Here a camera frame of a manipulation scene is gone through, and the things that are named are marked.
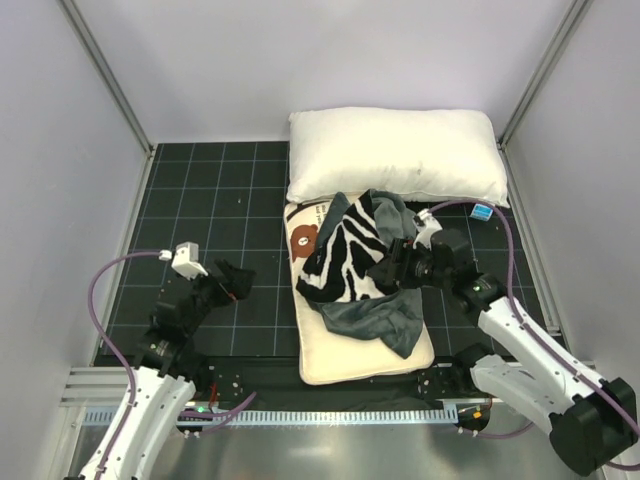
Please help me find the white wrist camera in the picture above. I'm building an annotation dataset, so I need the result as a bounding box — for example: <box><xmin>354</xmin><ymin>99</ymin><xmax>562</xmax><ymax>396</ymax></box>
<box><xmin>158</xmin><ymin>242</ymin><xmax>208</xmax><ymax>281</ymax></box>
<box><xmin>413</xmin><ymin>208</ymin><xmax>442</xmax><ymax>249</ymax></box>

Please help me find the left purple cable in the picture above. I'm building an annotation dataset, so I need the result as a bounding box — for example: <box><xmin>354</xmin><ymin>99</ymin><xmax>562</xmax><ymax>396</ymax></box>
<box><xmin>89</xmin><ymin>251</ymin><xmax>166</xmax><ymax>406</ymax></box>

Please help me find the zebra and grey pillowcase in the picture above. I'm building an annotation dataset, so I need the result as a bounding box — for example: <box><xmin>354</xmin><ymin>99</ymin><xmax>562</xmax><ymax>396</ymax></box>
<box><xmin>296</xmin><ymin>190</ymin><xmax>424</xmax><ymax>359</ymax></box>

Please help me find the purple cable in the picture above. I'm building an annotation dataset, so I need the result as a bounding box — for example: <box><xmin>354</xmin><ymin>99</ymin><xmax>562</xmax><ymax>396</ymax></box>
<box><xmin>89</xmin><ymin>251</ymin><xmax>166</xmax><ymax>406</ymax></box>
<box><xmin>429</xmin><ymin>199</ymin><xmax>640</xmax><ymax>471</ymax></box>

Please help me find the right aluminium frame post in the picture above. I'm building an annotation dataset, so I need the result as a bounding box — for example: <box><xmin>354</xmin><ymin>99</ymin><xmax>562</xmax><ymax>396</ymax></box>
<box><xmin>497</xmin><ymin>0</ymin><xmax>594</xmax><ymax>150</ymax></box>

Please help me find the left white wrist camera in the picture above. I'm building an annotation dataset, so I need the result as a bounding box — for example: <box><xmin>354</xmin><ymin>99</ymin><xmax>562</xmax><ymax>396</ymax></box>
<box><xmin>158</xmin><ymin>242</ymin><xmax>208</xmax><ymax>281</ymax></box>

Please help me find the black grid mat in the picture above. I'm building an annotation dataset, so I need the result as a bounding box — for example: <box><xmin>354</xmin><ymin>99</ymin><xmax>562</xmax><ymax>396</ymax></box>
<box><xmin>92</xmin><ymin>142</ymin><xmax>571</xmax><ymax>361</ymax></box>

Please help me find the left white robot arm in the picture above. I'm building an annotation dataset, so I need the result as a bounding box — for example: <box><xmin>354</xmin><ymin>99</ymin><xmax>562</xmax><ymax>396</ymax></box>
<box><xmin>78</xmin><ymin>246</ymin><xmax>256</xmax><ymax>479</ymax></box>

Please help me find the aluminium frame post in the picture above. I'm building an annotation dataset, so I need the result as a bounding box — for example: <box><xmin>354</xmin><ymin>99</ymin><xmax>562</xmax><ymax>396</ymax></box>
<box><xmin>497</xmin><ymin>0</ymin><xmax>594</xmax><ymax>150</ymax></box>
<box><xmin>57</xmin><ymin>0</ymin><xmax>154</xmax><ymax>157</ymax></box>

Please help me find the cream bear print pillow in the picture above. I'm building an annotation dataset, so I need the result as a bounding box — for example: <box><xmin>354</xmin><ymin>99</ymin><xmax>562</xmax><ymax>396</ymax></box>
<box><xmin>284</xmin><ymin>200</ymin><xmax>435</xmax><ymax>385</ymax></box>

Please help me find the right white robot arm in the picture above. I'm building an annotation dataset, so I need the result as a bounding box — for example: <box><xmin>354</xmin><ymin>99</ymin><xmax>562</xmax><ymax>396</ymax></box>
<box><xmin>369</xmin><ymin>229</ymin><xmax>639</xmax><ymax>476</ymax></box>

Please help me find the left aluminium frame post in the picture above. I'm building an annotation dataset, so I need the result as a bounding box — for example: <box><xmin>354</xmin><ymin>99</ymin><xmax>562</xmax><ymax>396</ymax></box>
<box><xmin>57</xmin><ymin>0</ymin><xmax>154</xmax><ymax>157</ymax></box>

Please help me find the blue white pillow tag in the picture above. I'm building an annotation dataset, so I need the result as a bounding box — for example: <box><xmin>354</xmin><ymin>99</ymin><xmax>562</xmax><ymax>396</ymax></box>
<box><xmin>469</xmin><ymin>203</ymin><xmax>494</xmax><ymax>222</ymax></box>

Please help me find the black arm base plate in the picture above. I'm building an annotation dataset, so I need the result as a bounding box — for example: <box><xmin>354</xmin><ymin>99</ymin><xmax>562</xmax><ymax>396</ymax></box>
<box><xmin>208</xmin><ymin>356</ymin><xmax>488</xmax><ymax>412</ymax></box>

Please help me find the large white pillow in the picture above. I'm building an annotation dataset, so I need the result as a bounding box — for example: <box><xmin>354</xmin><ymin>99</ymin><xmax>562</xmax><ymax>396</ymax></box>
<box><xmin>286</xmin><ymin>107</ymin><xmax>508</xmax><ymax>207</ymax></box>

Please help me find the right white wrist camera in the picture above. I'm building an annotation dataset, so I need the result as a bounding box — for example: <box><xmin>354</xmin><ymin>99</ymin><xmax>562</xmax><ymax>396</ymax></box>
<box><xmin>413</xmin><ymin>208</ymin><xmax>442</xmax><ymax>249</ymax></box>

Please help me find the aluminium front rail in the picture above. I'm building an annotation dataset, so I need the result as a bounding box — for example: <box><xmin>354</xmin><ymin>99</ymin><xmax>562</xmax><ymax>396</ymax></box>
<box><xmin>60</xmin><ymin>367</ymin><xmax>128</xmax><ymax>407</ymax></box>

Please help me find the slotted cable duct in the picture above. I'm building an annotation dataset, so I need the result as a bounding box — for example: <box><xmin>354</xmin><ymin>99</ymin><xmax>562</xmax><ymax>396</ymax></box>
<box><xmin>82</xmin><ymin>406</ymin><xmax>459</xmax><ymax>428</ymax></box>

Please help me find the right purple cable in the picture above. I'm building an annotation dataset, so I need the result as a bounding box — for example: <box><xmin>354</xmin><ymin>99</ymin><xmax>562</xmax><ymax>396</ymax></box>
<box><xmin>429</xmin><ymin>199</ymin><xmax>640</xmax><ymax>471</ymax></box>

